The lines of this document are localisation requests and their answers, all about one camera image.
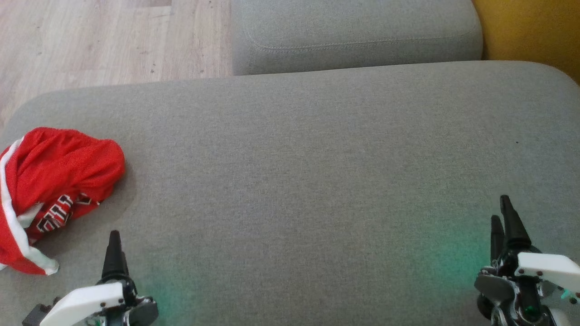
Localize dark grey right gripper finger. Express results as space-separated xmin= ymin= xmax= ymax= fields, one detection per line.
xmin=491 ymin=215 xmax=505 ymax=267
xmin=500 ymin=195 xmax=532 ymax=251

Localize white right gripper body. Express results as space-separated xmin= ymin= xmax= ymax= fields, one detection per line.
xmin=474 ymin=247 xmax=580 ymax=326

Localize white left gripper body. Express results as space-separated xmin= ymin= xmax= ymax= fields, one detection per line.
xmin=40 ymin=277 xmax=159 ymax=326

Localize red Bulls basketball jersey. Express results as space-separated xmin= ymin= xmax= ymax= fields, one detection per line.
xmin=25 ymin=192 xmax=102 ymax=246

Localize red shorts with white stripe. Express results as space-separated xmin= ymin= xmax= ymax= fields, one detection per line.
xmin=0 ymin=127 xmax=126 ymax=276

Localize large grey sofa ottoman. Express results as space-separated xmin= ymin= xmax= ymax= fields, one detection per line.
xmin=0 ymin=60 xmax=580 ymax=326

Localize yellow cushion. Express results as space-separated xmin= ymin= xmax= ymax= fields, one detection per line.
xmin=471 ymin=0 xmax=580 ymax=85

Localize grey sofa seat cushion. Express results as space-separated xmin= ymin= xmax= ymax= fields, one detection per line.
xmin=231 ymin=0 xmax=484 ymax=76

